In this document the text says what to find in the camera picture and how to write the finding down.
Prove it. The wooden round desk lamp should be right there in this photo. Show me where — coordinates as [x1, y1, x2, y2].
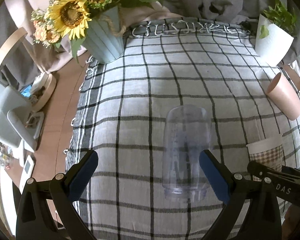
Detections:
[0, 27, 57, 112]

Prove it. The white mini projector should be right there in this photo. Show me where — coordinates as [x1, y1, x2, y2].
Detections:
[0, 83, 45, 152]

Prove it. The light blue ribbed vase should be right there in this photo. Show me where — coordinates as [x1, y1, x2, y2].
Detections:
[82, 7, 124, 64]

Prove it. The pink plastic cup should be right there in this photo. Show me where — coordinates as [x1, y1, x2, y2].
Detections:
[266, 72, 300, 121]

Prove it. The sunflower bouquet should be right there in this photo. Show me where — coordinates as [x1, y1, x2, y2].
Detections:
[31, 0, 161, 58]

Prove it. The clear plastic cup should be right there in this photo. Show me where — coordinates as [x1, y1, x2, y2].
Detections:
[162, 105, 212, 203]

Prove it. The green potted plant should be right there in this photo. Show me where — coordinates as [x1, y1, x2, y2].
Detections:
[257, 0, 300, 39]

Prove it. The checked paper cup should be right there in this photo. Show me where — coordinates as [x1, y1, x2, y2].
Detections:
[246, 134, 284, 172]

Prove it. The white plant pot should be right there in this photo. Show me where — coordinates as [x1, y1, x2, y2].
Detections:
[255, 14, 294, 67]

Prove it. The white remote control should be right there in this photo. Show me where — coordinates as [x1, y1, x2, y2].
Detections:
[19, 155, 35, 193]

